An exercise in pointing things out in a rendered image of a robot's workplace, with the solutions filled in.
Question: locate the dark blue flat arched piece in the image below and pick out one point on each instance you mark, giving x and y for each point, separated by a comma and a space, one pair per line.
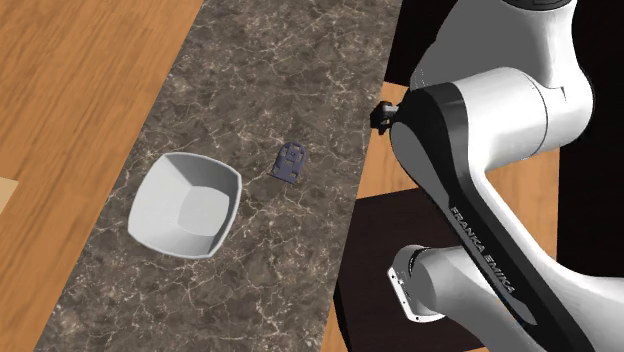
290, 163

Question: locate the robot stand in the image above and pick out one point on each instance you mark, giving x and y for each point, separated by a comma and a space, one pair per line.
380, 244

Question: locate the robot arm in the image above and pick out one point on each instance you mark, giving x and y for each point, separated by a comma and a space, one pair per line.
507, 112

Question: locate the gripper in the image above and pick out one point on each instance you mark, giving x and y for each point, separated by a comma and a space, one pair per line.
382, 116

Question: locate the white square bowl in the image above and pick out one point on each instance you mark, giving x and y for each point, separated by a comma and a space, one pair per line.
187, 207

